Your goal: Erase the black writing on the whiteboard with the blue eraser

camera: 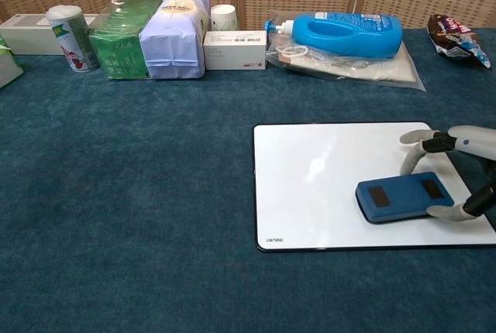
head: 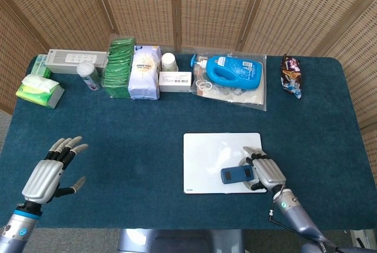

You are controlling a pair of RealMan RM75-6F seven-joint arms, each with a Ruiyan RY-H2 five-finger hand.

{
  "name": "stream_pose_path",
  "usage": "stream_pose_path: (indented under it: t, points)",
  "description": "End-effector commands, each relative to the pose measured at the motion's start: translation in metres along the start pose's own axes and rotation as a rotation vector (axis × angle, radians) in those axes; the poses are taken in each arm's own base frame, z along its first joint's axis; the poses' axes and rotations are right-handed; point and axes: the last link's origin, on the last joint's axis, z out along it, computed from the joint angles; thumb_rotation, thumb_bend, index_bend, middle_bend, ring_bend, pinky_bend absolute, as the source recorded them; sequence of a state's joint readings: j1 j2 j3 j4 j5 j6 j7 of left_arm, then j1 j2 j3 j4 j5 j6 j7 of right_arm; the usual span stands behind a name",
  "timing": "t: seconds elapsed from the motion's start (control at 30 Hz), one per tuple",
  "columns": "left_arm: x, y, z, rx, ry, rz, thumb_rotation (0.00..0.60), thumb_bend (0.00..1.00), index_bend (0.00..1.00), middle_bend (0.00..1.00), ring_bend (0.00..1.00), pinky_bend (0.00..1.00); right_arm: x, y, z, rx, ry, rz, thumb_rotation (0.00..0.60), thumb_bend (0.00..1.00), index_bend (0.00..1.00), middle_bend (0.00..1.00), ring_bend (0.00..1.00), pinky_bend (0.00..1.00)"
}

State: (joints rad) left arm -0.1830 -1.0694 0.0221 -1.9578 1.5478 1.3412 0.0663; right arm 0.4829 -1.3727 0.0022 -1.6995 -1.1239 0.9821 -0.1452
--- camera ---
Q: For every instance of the white power strip box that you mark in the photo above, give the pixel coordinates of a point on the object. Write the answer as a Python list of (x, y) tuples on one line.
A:
[(31, 38)]

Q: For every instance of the brown snack bag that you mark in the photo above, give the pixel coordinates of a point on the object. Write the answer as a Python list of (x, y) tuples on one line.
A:
[(453, 42)]

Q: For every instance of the small white carton box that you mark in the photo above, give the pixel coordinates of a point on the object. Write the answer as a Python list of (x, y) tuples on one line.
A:
[(232, 52)]

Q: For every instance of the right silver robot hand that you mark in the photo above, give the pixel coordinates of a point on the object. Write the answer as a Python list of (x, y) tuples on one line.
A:
[(476, 141)]

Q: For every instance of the white pill bottle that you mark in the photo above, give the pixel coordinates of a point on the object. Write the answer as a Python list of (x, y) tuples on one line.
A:
[(224, 19)]

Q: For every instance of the clear zip plastic bag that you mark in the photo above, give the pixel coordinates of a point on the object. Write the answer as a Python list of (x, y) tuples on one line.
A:
[(387, 73)]

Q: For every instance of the dark teal table carpet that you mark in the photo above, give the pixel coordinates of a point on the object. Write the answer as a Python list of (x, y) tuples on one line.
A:
[(135, 193)]

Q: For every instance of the blue board eraser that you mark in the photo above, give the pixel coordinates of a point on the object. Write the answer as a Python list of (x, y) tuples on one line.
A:
[(403, 197)]

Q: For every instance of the white-lidded printed can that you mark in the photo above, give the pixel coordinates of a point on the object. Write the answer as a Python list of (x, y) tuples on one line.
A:
[(73, 42)]

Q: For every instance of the blue pump detergent bottle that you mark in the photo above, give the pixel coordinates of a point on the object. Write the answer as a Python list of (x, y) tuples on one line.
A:
[(341, 36)]

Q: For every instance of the green tea bag package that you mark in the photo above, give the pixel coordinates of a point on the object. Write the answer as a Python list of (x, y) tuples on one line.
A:
[(116, 50)]

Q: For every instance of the lavender paper bag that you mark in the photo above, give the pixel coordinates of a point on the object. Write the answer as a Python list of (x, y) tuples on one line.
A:
[(170, 46)]

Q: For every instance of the white writing board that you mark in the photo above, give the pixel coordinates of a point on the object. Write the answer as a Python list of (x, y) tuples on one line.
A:
[(302, 193)]

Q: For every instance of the green tissue pack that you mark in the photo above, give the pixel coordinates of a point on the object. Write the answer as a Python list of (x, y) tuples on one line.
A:
[(9, 69)]

